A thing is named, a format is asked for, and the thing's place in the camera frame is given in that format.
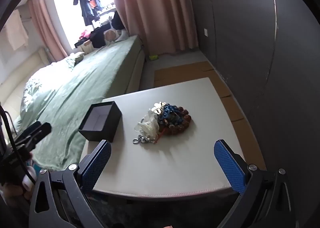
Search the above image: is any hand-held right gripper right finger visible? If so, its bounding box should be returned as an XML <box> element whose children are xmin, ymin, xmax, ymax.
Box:
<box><xmin>214</xmin><ymin>139</ymin><xmax>296</xmax><ymax>228</ymax></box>

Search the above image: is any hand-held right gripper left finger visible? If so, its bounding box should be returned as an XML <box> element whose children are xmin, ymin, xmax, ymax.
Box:
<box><xmin>29</xmin><ymin>140</ymin><xmax>112</xmax><ymax>228</ymax></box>

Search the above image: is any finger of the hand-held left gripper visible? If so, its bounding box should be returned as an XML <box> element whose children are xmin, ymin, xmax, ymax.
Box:
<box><xmin>11</xmin><ymin>121</ymin><xmax>52</xmax><ymax>153</ymax></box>

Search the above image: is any black jewelry box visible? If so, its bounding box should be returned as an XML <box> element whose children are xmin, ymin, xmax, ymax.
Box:
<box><xmin>78</xmin><ymin>101</ymin><xmax>122</xmax><ymax>143</ymax></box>

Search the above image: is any silver bracelet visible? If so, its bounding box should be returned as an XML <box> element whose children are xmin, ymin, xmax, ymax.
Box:
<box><xmin>132</xmin><ymin>132</ymin><xmax>162</xmax><ymax>145</ymax></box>

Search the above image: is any brown seed bead bracelet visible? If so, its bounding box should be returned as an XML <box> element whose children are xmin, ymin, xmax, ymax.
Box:
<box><xmin>160</xmin><ymin>109</ymin><xmax>192</xmax><ymax>134</ymax></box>

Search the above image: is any person's left hand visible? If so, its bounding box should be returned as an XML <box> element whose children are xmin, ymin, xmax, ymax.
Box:
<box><xmin>0</xmin><ymin>165</ymin><xmax>36</xmax><ymax>209</ymax></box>

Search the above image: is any cream headboard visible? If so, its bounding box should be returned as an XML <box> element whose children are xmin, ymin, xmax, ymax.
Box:
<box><xmin>0</xmin><ymin>48</ymin><xmax>52</xmax><ymax>110</ymax></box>

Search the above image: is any flat cardboard sheet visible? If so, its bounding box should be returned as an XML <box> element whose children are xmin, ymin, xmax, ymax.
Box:
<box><xmin>154</xmin><ymin>61</ymin><xmax>267</xmax><ymax>171</ymax></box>

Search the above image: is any bed with green blanket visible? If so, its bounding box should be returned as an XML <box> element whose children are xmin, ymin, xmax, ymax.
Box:
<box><xmin>11</xmin><ymin>35</ymin><xmax>146</xmax><ymax>171</ymax></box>

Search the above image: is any green pillow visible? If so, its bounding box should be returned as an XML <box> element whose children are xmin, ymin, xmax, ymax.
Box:
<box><xmin>65</xmin><ymin>52</ymin><xmax>86</xmax><ymax>72</ymax></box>

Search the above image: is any narrow pink curtain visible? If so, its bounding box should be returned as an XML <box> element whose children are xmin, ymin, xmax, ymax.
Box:
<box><xmin>27</xmin><ymin>0</ymin><xmax>68</xmax><ymax>63</ymax></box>

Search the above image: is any white hanging cloth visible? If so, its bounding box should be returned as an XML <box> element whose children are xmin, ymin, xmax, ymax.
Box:
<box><xmin>5</xmin><ymin>10</ymin><xmax>29</xmax><ymax>50</ymax></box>

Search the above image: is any black bag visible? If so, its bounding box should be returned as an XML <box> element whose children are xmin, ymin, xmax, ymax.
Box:
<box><xmin>89</xmin><ymin>28</ymin><xmax>107</xmax><ymax>49</ymax></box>

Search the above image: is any round beige bag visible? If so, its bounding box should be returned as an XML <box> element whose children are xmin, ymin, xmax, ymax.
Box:
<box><xmin>104</xmin><ymin>30</ymin><xmax>120</xmax><ymax>44</ymax></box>

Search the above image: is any grey wardrobe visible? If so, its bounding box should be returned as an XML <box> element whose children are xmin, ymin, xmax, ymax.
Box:
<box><xmin>185</xmin><ymin>0</ymin><xmax>320</xmax><ymax>169</ymax></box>

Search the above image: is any wide pink curtain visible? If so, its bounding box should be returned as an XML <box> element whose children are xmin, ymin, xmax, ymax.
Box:
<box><xmin>106</xmin><ymin>0</ymin><xmax>200</xmax><ymax>56</ymax></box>

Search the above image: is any black cable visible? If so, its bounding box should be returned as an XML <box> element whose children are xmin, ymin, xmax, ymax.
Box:
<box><xmin>0</xmin><ymin>104</ymin><xmax>28</xmax><ymax>177</ymax></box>

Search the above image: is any blue bead bracelet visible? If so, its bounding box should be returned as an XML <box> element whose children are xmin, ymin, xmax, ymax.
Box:
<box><xmin>157</xmin><ymin>104</ymin><xmax>181</xmax><ymax>124</ymax></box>

